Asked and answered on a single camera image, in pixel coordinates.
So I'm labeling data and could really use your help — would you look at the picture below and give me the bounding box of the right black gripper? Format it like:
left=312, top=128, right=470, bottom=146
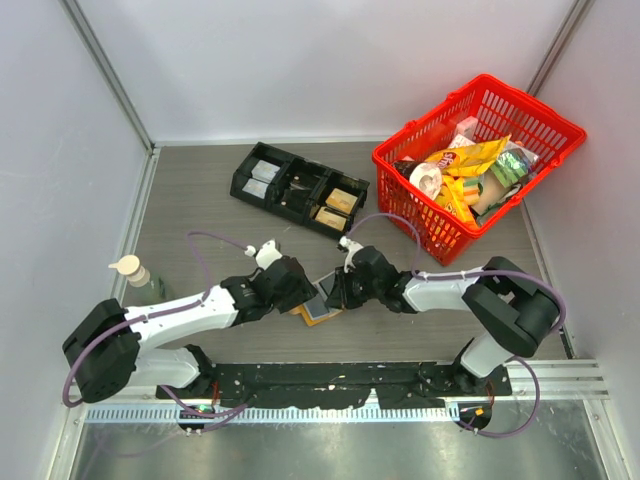
left=327, top=264, right=383, bottom=309

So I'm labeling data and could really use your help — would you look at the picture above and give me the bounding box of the orange leather card holder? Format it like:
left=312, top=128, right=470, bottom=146
left=289, top=279, right=343, bottom=327

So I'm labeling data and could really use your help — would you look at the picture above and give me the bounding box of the dark grey credit card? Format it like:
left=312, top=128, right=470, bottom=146
left=318, top=272, right=335, bottom=299

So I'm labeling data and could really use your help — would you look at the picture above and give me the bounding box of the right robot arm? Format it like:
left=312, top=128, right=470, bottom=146
left=325, top=245, right=566, bottom=395

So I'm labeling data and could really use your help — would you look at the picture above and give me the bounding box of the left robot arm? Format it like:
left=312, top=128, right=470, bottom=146
left=62, top=256, right=317, bottom=408

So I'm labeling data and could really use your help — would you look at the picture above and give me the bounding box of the tan card box upper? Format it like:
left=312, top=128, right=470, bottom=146
left=325, top=188, right=358, bottom=214

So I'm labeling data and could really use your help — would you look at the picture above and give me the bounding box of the white card box upper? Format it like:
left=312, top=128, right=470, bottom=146
left=251, top=160, right=280, bottom=184

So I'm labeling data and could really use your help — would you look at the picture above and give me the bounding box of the black compartment tray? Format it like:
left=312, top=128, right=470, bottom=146
left=230, top=142, right=369, bottom=240

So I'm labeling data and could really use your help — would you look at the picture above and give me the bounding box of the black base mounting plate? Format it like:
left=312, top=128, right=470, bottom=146
left=172, top=362, right=512, bottom=410

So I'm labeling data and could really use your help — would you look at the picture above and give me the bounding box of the white paper roll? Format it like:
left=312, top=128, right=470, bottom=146
left=409, top=162, right=443, bottom=200

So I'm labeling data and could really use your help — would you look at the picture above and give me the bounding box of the red plastic shopping basket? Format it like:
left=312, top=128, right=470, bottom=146
left=372, top=74, right=587, bottom=266

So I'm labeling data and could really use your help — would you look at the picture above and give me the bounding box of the green soap pump bottle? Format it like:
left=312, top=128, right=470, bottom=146
left=108, top=254, right=173, bottom=305

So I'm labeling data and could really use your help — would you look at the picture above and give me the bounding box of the yellow chips bag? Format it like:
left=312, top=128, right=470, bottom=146
left=426, top=135, right=510, bottom=230

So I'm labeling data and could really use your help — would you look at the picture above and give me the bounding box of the pink white carton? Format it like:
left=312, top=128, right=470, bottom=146
left=455, top=116, right=479, bottom=140

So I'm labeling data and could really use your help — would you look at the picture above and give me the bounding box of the green foil snack packet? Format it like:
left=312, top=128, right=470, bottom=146
left=490, top=147, right=531, bottom=188

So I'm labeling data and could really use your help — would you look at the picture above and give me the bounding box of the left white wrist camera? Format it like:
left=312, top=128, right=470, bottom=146
left=254, top=239, right=282, bottom=270

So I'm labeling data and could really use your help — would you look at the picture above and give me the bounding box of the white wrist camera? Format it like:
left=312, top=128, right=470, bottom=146
left=254, top=239, right=282, bottom=270
left=337, top=235, right=363, bottom=255

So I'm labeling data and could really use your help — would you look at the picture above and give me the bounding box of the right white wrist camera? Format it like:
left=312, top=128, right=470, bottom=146
left=337, top=235, right=363, bottom=255

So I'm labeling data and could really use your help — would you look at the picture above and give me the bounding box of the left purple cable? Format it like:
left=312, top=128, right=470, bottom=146
left=63, top=229, right=257, bottom=454

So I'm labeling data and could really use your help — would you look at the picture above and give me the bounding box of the purple cable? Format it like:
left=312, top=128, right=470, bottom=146
left=63, top=229, right=257, bottom=454
left=347, top=212, right=569, bottom=437

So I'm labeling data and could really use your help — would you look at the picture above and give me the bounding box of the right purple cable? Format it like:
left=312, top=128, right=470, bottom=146
left=347, top=212, right=569, bottom=437

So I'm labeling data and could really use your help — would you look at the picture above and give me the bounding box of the white perforated cable duct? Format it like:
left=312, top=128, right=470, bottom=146
left=85, top=403, right=460, bottom=424

